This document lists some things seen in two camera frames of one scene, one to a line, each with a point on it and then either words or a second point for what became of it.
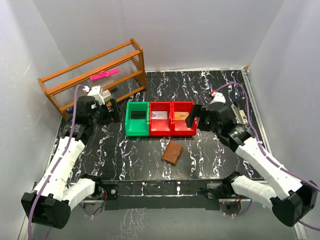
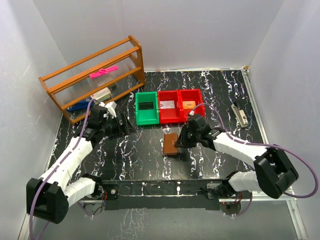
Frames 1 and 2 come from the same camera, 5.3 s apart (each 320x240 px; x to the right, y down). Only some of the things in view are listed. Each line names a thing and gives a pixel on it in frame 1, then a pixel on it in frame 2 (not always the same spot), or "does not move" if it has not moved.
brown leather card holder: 172,152 -> 169,141
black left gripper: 115,117 -> 125,130
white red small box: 106,95 does not move
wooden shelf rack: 120,70 does not move
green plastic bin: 137,119 -> 146,108
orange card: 181,115 -> 189,104
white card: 159,115 -> 167,104
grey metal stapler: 239,114 does not move
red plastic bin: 161,127 -> 169,107
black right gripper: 190,120 -> 182,141
